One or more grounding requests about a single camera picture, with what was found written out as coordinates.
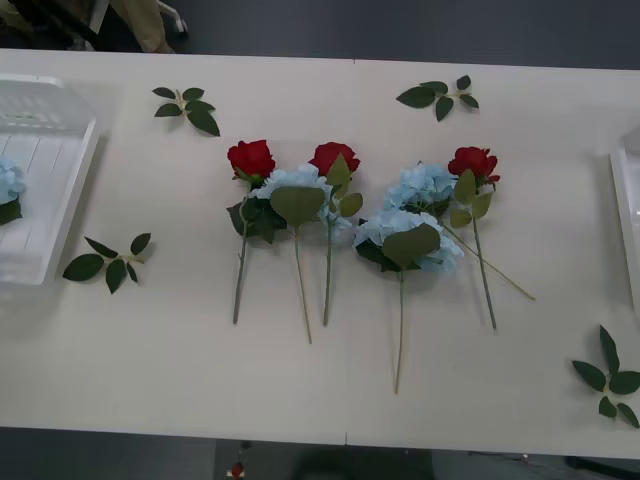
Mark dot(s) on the pale blue artificial flower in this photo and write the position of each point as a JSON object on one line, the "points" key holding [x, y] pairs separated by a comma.
{"points": [[375, 230], [295, 175], [10, 175]]}

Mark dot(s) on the small red object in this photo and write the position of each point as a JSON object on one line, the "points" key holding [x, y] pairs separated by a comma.
{"points": [[235, 470]]}

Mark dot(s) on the red rose dark green leaves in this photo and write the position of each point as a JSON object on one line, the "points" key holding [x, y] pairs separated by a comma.
{"points": [[250, 157]]}

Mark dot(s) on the red rose olive leaves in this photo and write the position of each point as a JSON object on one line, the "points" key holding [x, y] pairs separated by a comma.
{"points": [[322, 155], [470, 160]]}

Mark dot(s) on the loose green leaf twig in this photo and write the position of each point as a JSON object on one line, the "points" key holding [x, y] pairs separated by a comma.
{"points": [[590, 375], [82, 266], [202, 120], [417, 96]]}

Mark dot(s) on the pale blue flower thin stem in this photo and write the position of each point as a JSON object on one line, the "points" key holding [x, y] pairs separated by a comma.
{"points": [[420, 185]]}

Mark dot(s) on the person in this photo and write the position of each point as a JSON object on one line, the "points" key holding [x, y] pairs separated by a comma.
{"points": [[150, 30]]}

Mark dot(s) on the shallow white plastic box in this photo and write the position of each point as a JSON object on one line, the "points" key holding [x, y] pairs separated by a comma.
{"points": [[60, 165], [630, 200]]}

